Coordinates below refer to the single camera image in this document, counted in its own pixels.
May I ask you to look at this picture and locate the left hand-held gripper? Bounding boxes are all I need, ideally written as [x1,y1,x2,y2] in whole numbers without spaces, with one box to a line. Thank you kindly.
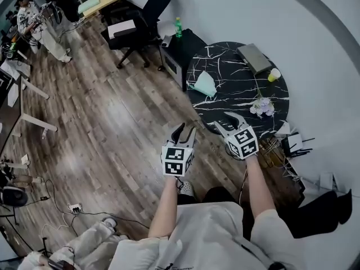
[161,122,197,177]

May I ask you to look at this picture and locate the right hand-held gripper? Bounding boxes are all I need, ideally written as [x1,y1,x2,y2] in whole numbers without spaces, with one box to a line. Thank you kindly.
[213,111,260,161]

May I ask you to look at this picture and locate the mint green zipper pouch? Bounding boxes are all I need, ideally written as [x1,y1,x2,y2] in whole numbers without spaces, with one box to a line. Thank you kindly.
[187,70,218,98]

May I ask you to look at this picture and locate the person's right forearm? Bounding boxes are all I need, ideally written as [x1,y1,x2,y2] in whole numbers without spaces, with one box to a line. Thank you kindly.
[245,155,278,219]

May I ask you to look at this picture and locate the person's left forearm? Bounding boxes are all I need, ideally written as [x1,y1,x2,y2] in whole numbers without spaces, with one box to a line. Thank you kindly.
[147,175,181,239]

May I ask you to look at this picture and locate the purple artificial flower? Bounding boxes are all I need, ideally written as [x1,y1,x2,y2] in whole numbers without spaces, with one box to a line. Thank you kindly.
[249,82,275,120]

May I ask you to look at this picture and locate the wooden crate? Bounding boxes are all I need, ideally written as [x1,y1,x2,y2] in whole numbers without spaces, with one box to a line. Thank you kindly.
[258,137,286,169]

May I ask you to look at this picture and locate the black marble round table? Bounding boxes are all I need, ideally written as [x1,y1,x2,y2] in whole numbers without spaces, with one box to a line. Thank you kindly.
[186,41,291,139]

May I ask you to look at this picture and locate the person's white clog shoe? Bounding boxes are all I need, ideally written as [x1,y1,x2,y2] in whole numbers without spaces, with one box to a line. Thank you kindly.
[177,180,195,197]

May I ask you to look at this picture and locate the white router with black antennas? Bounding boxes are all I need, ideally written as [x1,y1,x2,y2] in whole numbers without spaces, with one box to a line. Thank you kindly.
[280,132,316,159]

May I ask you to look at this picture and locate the yellow paper cup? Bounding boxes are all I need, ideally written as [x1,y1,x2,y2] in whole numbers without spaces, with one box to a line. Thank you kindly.
[267,67,282,83]

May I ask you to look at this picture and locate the person's black trousers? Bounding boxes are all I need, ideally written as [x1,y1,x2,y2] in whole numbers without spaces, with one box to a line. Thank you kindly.
[177,186,243,208]

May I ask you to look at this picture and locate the grey flat box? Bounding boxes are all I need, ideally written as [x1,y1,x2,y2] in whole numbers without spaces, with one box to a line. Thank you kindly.
[236,43,273,75]

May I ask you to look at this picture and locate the black cabinet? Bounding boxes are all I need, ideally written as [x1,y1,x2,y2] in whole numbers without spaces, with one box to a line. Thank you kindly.
[159,29,209,92]

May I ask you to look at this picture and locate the person's white shirt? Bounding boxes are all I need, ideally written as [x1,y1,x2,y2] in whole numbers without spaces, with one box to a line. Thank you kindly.
[108,201,310,270]

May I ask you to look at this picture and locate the green plastic bottle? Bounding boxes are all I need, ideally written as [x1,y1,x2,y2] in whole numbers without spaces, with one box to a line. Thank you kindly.
[174,16,183,39]

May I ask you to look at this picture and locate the black office chair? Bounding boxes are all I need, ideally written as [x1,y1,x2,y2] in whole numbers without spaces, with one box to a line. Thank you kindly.
[100,0,174,70]

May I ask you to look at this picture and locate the black bag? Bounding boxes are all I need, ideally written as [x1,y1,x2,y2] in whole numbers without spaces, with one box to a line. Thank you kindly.
[283,188,353,239]

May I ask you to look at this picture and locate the white sheet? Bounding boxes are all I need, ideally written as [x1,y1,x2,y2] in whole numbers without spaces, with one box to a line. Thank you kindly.
[107,19,136,38]

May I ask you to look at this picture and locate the yellow desk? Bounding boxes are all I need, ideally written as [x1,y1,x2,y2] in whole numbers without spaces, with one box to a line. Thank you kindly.
[79,0,127,19]

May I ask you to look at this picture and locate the mint green cloth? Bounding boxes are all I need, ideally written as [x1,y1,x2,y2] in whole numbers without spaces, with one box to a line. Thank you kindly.
[77,0,101,14]

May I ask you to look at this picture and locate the dark desk with white legs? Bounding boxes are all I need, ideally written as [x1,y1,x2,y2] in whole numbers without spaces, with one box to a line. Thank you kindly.
[0,60,59,159]

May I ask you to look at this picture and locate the black round stool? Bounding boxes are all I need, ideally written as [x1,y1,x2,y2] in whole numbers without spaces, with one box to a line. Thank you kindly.
[0,185,29,208]

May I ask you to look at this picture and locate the black cable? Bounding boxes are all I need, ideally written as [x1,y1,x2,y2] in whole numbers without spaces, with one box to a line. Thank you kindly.
[26,178,151,237]

